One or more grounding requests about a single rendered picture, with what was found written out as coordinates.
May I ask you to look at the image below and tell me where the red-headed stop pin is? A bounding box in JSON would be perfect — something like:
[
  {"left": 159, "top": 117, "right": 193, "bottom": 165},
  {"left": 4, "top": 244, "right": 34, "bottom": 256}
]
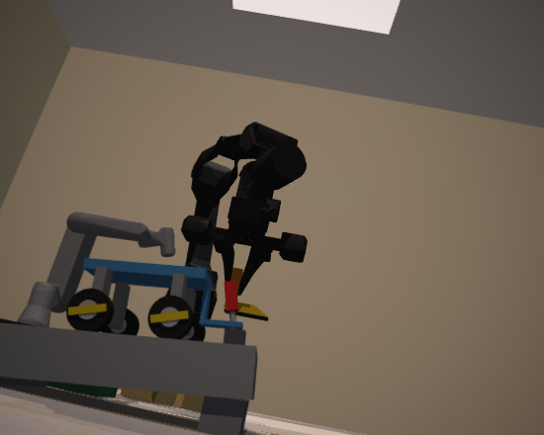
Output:
[{"left": 225, "top": 281, "right": 238, "bottom": 322}]

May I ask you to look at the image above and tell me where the green tray rim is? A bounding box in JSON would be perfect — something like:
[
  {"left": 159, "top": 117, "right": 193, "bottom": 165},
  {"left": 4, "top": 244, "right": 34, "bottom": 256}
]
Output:
[{"left": 46, "top": 381, "right": 118, "bottom": 397}]

